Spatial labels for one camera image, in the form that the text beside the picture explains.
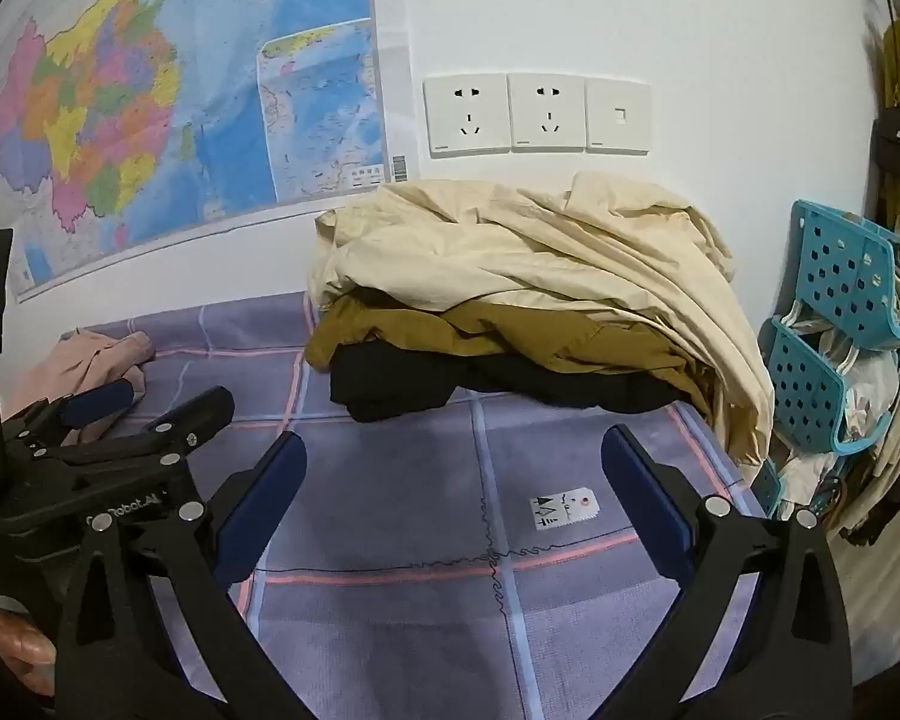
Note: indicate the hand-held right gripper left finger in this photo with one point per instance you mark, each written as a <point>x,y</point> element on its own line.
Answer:
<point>264,510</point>

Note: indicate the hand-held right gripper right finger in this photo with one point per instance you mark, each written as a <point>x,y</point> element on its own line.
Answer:
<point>645,496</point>

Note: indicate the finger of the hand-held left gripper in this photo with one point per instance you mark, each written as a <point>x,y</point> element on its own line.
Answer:
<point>195,414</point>
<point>99,401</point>

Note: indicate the tan brown shorts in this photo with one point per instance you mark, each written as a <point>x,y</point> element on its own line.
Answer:
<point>82,360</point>

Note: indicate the cream jacket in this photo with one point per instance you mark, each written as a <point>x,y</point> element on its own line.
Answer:
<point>532,240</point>

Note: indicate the person's left hand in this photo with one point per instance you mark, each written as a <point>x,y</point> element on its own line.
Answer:
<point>15,645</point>

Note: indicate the white paper tag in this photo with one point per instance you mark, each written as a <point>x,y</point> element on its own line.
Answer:
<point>564,508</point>

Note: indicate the teal perforated plastic basket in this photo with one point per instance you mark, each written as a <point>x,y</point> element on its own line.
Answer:
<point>769,491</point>
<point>806,382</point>
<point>844,262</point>

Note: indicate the purple plaid bed sheet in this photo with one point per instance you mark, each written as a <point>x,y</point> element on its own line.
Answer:
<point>420,540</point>

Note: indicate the black garment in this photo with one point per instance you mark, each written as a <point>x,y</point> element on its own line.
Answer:
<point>390,384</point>

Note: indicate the olive brown garment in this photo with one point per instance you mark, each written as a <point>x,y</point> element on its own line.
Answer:
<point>495,330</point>

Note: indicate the teal plastic hanging baskets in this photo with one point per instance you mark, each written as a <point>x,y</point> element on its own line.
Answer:
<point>885,427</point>

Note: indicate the colourful wall map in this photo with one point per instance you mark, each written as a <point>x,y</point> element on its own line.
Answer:
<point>157,90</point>

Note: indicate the white wall plate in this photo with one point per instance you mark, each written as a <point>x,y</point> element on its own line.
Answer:
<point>619,114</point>

